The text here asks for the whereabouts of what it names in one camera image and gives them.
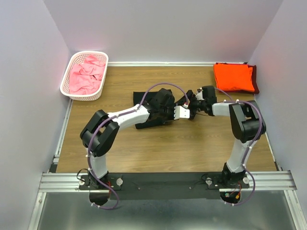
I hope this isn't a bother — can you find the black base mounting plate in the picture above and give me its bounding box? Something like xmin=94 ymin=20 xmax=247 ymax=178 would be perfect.
xmin=79 ymin=172 xmax=251 ymax=201

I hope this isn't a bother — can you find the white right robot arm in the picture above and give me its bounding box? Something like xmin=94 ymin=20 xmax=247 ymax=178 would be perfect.
xmin=187 ymin=86 xmax=266 ymax=188

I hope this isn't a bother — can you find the pink crumpled t-shirt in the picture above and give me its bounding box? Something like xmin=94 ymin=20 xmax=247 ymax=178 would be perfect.
xmin=69 ymin=55 xmax=106 ymax=95

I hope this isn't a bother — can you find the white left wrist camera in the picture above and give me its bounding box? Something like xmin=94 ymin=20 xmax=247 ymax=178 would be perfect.
xmin=174 ymin=106 xmax=190 ymax=120

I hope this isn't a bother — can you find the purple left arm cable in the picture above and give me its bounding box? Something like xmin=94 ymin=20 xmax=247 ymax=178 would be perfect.
xmin=86 ymin=82 xmax=189 ymax=209

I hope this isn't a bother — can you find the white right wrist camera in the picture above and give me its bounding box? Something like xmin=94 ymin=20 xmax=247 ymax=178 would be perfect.
xmin=195 ymin=89 xmax=204 ymax=100

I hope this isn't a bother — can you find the maroon folded t-shirt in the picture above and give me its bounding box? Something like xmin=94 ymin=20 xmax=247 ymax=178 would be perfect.
xmin=214 ymin=62 xmax=260 ymax=94

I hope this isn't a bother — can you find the aluminium front rail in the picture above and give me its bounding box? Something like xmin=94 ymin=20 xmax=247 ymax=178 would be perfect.
xmin=39 ymin=171 xmax=296 ymax=193

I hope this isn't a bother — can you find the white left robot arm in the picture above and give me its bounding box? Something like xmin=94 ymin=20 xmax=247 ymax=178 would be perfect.
xmin=80 ymin=88 xmax=179 ymax=189

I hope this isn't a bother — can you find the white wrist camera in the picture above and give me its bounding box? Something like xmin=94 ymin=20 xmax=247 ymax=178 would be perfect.
xmin=174 ymin=106 xmax=190 ymax=120
xmin=195 ymin=89 xmax=204 ymax=100

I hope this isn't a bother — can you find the black t-shirt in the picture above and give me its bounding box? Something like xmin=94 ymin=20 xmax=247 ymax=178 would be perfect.
xmin=135 ymin=88 xmax=186 ymax=129

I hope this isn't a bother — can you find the aluminium back rail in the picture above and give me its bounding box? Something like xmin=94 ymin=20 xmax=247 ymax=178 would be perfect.
xmin=108 ymin=61 xmax=216 ymax=67

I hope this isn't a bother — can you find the pink plastic laundry basket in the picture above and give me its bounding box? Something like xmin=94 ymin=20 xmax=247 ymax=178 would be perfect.
xmin=60 ymin=51 xmax=108 ymax=101

